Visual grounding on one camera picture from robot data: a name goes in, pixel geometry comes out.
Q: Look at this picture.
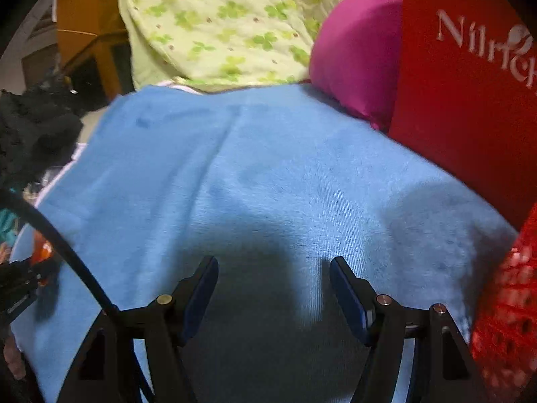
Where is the orange wooden pillar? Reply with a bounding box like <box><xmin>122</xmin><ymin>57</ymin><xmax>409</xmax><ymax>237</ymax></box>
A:
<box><xmin>56</xmin><ymin>0</ymin><xmax>128</xmax><ymax>100</ymax></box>

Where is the red plastic mesh basket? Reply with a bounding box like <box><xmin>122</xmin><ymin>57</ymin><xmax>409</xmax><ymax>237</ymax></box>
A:
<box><xmin>471</xmin><ymin>208</ymin><xmax>537</xmax><ymax>402</ymax></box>

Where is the red Nilrich paper bag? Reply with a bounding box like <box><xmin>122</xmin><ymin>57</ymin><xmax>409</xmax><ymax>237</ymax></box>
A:
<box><xmin>389</xmin><ymin>0</ymin><xmax>536</xmax><ymax>227</ymax></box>

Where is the black lace garment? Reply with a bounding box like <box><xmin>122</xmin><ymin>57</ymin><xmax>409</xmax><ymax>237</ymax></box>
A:
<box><xmin>1</xmin><ymin>74</ymin><xmax>84</xmax><ymax>189</ymax></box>

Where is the person left hand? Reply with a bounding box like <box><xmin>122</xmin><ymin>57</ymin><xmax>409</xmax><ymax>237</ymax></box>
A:
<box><xmin>4</xmin><ymin>334</ymin><xmax>27</xmax><ymax>380</ymax></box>

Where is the light blue blanket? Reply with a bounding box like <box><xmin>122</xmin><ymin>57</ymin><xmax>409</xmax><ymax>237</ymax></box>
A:
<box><xmin>38</xmin><ymin>85</ymin><xmax>516</xmax><ymax>402</ymax></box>

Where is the black cable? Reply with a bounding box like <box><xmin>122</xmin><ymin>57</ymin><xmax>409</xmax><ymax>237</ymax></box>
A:
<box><xmin>0</xmin><ymin>188</ymin><xmax>157</xmax><ymax>403</ymax></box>

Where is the orange wrapper bundle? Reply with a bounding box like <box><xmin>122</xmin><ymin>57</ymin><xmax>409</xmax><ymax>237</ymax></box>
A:
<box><xmin>30</xmin><ymin>231</ymin><xmax>55</xmax><ymax>286</ymax></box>

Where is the magenta pillow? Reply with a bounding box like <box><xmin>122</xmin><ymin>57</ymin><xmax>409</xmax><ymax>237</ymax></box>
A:
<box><xmin>308</xmin><ymin>0</ymin><xmax>402</xmax><ymax>131</ymax></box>

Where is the green clover quilt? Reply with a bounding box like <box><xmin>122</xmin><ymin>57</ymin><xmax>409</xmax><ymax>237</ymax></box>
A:
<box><xmin>118</xmin><ymin>0</ymin><xmax>342</xmax><ymax>93</ymax></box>

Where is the teal cloth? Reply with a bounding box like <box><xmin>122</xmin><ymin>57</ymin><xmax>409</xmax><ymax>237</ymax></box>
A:
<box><xmin>0</xmin><ymin>209</ymin><xmax>18</xmax><ymax>247</ymax></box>

